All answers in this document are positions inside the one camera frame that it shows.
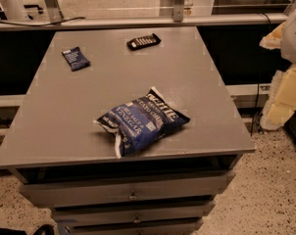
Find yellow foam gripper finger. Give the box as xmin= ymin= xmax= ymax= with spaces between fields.
xmin=259 ymin=23 xmax=285 ymax=50
xmin=260 ymin=65 xmax=296 ymax=130

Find blue potato chip bag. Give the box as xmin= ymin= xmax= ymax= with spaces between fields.
xmin=95 ymin=87 xmax=190 ymax=159

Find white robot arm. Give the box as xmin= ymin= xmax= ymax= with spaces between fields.
xmin=260 ymin=8 xmax=296 ymax=130

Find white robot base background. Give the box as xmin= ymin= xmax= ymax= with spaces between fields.
xmin=0 ymin=0 xmax=29 ymax=21

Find black rxbar chocolate bar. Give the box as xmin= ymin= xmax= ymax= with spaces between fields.
xmin=126 ymin=33 xmax=161 ymax=51

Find bottom drawer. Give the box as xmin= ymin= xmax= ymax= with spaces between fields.
xmin=63 ymin=217 xmax=203 ymax=235

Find small blue snack bar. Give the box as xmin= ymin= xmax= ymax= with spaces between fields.
xmin=62 ymin=47 xmax=90 ymax=71

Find middle drawer with knob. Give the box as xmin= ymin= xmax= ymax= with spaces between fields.
xmin=53 ymin=200 xmax=215 ymax=226

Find drawer with knob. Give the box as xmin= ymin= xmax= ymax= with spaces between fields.
xmin=21 ymin=169 xmax=235 ymax=208
xmin=53 ymin=200 xmax=215 ymax=226

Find grey drawer cabinet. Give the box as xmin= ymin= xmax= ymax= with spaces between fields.
xmin=0 ymin=27 xmax=254 ymax=235

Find top drawer with knob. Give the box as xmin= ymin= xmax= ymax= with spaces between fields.
xmin=21 ymin=169 xmax=235 ymax=208

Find black hanging cable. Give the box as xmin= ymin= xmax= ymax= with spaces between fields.
xmin=250 ymin=13 xmax=272 ymax=137

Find metal bracket post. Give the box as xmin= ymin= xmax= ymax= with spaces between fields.
xmin=173 ymin=0 xmax=185 ymax=23

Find black cable on rail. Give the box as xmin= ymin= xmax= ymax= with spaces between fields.
xmin=0 ymin=16 xmax=87 ymax=27

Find grey metal rail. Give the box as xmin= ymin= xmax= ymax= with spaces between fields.
xmin=0 ymin=13 xmax=287 ymax=31

